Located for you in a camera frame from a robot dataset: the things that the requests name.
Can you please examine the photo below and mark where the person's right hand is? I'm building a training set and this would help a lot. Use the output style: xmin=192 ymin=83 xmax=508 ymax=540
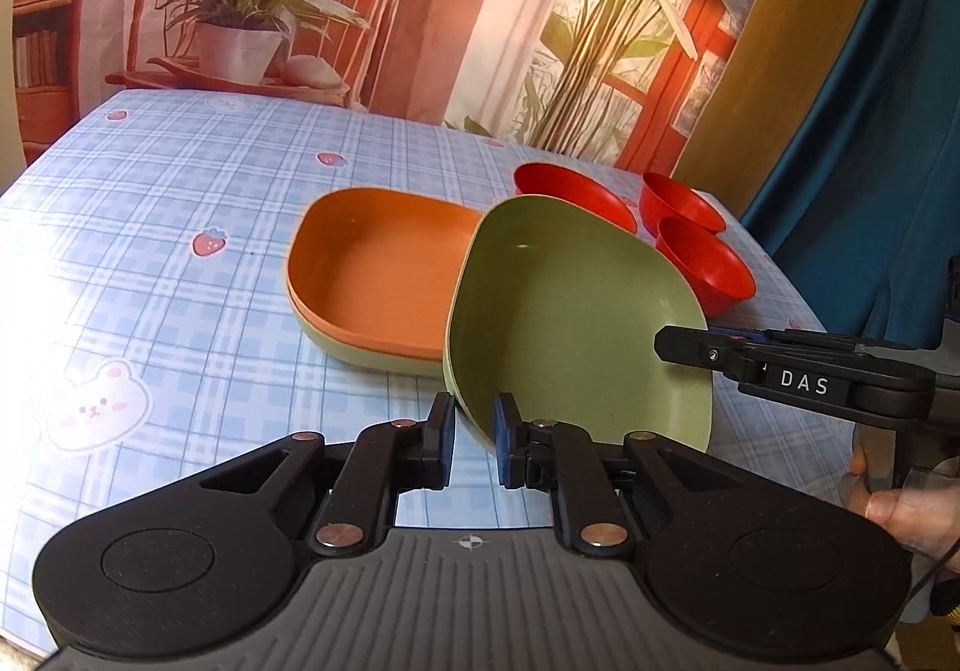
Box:
xmin=847 ymin=447 xmax=960 ymax=561

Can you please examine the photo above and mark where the green plate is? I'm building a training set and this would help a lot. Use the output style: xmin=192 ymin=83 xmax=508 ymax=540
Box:
xmin=442 ymin=194 xmax=714 ymax=456
xmin=284 ymin=281 xmax=452 ymax=377

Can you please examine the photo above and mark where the red bowl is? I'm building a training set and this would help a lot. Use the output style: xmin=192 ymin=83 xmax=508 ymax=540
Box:
xmin=655 ymin=214 xmax=757 ymax=317
xmin=513 ymin=162 xmax=639 ymax=235
xmin=638 ymin=171 xmax=728 ymax=235

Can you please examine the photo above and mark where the printed backdrop cloth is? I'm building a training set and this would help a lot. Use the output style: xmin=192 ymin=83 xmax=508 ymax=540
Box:
xmin=11 ymin=0 xmax=797 ymax=171

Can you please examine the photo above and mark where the orange plate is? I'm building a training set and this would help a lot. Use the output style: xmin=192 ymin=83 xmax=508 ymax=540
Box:
xmin=284 ymin=186 xmax=486 ymax=358

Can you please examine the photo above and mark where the blue plaid tablecloth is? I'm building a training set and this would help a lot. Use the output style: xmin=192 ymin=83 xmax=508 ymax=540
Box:
xmin=0 ymin=88 xmax=863 ymax=649

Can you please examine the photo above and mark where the yellow curtain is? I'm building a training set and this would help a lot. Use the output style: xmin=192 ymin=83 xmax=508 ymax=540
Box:
xmin=670 ymin=0 xmax=890 ymax=221

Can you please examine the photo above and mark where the blue curtain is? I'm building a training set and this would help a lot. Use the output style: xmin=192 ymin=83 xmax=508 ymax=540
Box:
xmin=739 ymin=0 xmax=960 ymax=350

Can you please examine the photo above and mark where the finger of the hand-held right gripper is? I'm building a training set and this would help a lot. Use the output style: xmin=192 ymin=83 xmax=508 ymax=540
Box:
xmin=708 ymin=324 xmax=932 ymax=374
xmin=653 ymin=327 xmax=938 ymax=429

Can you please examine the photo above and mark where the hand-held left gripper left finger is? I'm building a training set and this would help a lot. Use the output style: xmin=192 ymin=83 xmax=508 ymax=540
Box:
xmin=201 ymin=391 xmax=457 ymax=556

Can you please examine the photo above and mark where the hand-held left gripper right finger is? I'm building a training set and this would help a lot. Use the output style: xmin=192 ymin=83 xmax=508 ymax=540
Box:
xmin=494 ymin=393 xmax=722 ymax=556

